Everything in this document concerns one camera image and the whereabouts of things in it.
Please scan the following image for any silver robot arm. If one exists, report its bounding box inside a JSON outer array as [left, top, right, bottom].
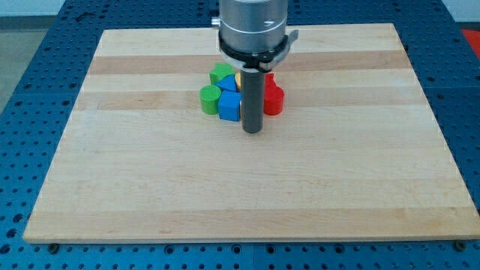
[[217, 0, 297, 73]]

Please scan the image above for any blue triangle block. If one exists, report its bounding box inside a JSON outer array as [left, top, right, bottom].
[[215, 75, 237, 92]]

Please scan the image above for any green cylinder block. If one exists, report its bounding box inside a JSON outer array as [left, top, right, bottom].
[[199, 85, 222, 115]]

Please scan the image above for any black clamp ring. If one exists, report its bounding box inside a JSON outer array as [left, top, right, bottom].
[[217, 29, 300, 74]]

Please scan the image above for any yellow block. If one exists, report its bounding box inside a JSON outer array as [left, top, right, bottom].
[[235, 73, 242, 92]]

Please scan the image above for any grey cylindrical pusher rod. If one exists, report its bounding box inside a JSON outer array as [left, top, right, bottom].
[[241, 71, 265, 134]]

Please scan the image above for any blue cube block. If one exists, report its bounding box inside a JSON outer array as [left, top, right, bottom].
[[217, 91, 242, 122]]

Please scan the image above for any light wooden board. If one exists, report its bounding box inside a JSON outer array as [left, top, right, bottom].
[[23, 23, 479, 244]]

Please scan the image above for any green star block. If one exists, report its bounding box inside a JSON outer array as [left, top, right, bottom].
[[209, 62, 235, 85]]

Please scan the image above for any red cylinder block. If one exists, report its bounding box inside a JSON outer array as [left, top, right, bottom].
[[263, 85, 284, 116]]

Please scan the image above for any red star block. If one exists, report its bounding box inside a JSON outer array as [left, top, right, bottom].
[[265, 73, 277, 89]]

